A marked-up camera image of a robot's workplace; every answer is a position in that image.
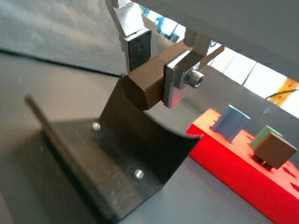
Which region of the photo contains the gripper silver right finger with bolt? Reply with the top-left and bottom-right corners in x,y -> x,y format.
163,29 -> 224,108

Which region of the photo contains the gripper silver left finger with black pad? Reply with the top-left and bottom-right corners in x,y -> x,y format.
105,0 -> 152,72

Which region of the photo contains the red shape sorter board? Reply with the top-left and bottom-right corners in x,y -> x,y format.
187,108 -> 299,224

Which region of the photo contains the blue arch block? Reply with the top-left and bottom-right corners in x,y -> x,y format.
211,105 -> 251,142

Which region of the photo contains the green cylinder block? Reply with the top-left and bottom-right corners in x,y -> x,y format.
250,125 -> 282,149

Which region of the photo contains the black curved holder stand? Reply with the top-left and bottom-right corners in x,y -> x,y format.
24,79 -> 202,224

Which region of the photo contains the brown pentagon block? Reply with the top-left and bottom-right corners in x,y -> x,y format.
252,132 -> 298,171

